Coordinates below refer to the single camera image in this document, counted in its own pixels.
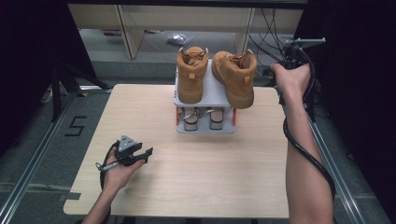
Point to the tan suede boot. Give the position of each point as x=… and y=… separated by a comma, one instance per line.
x=238, y=81
x=191, y=77

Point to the person's left hand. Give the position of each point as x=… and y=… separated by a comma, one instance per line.
x=120, y=177

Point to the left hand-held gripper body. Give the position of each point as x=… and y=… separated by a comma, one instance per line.
x=127, y=152

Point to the person's right hand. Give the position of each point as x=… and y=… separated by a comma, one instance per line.
x=291, y=81

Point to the white two-tier shoe rack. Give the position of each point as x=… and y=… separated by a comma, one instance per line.
x=214, y=90

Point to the clear plastic bag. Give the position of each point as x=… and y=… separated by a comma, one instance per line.
x=179, y=39

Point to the aluminium floor rail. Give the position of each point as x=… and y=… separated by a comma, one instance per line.
x=342, y=186
x=31, y=174

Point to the dark curtain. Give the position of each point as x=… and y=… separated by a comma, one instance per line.
x=31, y=62
x=358, y=93

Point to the beige desk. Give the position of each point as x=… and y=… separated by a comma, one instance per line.
x=140, y=18

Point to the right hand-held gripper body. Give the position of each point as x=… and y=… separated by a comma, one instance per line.
x=294, y=54

